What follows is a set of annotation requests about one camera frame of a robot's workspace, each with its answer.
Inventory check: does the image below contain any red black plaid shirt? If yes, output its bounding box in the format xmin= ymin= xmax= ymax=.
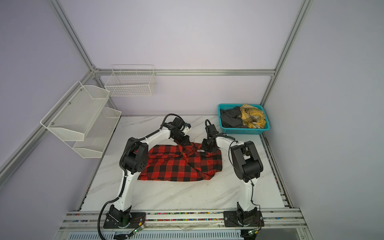
xmin=138 ymin=143 xmax=223 ymax=182

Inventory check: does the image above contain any dark grey shirt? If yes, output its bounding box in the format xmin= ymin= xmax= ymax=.
xmin=220 ymin=106 xmax=245 ymax=128

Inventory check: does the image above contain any teal plastic basket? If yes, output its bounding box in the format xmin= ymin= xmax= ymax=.
xmin=218 ymin=104 xmax=271 ymax=135

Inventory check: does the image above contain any yellow plaid shirt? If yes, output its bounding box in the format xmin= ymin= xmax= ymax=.
xmin=240 ymin=104 xmax=267 ymax=129

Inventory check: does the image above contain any white mesh two-tier shelf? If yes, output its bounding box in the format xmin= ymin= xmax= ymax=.
xmin=40 ymin=81 xmax=121 ymax=159

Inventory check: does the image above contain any left black corrugated cable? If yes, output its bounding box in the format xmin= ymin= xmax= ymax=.
xmin=96 ymin=113 xmax=185 ymax=240

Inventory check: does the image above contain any white wire basket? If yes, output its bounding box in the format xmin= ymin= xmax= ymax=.
xmin=105 ymin=65 xmax=157 ymax=97

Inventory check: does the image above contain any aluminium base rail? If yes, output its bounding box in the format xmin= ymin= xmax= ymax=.
xmin=59 ymin=208 xmax=308 ymax=232

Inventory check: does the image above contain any aluminium frame profile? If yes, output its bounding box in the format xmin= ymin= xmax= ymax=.
xmin=1 ymin=1 xmax=313 ymax=189

